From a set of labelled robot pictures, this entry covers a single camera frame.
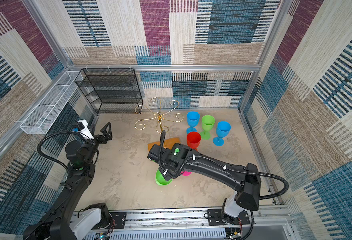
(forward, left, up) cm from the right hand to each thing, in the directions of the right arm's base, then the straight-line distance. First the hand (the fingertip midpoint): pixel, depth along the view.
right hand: (172, 173), depth 71 cm
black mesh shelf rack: (+62, +44, +2) cm, 76 cm away
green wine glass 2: (+34, -22, -4) cm, 41 cm away
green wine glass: (-5, +5, +7) cm, 10 cm away
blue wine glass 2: (+36, -13, -2) cm, 38 cm away
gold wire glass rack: (+23, +5, +14) cm, 28 cm away
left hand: (+21, +34, +14) cm, 42 cm away
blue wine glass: (+27, -30, -2) cm, 41 cm away
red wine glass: (+21, -12, -4) cm, 24 cm away
